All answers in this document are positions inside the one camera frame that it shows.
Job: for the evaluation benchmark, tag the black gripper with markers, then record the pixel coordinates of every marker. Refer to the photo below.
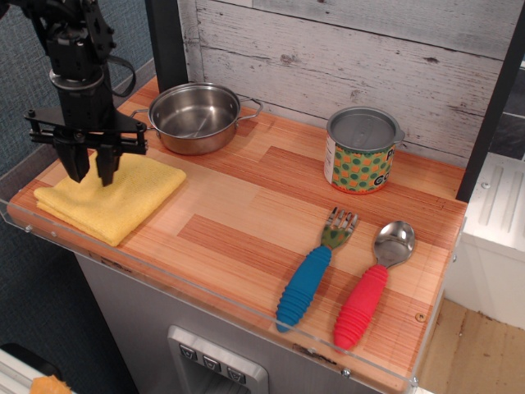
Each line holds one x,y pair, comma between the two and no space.
86,118

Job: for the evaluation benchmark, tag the yellow cloth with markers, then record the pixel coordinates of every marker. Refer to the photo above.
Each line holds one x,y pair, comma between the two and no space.
110,213

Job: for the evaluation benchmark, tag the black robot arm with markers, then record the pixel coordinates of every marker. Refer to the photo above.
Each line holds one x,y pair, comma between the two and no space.
78,42

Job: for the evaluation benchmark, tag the small steel pot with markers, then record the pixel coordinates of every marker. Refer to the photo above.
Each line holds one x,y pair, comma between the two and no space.
197,118

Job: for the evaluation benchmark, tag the clear acrylic table guard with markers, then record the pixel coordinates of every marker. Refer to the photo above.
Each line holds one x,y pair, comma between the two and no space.
248,214

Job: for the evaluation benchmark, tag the grey toy fridge cabinet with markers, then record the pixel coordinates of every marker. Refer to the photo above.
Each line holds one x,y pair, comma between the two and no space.
139,305

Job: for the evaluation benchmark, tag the silver dispenser button panel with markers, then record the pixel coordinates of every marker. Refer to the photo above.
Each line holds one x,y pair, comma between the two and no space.
204,367

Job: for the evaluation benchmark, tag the patterned can with grey lid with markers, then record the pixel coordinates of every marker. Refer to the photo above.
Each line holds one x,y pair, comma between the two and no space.
360,149

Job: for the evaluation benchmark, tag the white toy sink unit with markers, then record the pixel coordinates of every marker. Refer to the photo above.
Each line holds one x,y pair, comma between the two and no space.
486,273

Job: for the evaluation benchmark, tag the black vertical post left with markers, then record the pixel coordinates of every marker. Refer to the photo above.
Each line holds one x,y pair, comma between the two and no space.
167,43

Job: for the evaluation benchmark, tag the black vertical post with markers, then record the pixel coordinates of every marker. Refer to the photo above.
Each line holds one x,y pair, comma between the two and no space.
167,43
495,108

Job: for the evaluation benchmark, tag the blue handled fork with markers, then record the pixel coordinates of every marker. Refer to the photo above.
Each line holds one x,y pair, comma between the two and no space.
298,294

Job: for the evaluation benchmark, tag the red handled spoon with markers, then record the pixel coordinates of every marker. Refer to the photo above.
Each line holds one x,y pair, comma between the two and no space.
393,245

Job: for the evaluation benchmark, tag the black vertical post right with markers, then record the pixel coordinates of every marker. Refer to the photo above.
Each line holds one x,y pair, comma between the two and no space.
495,108

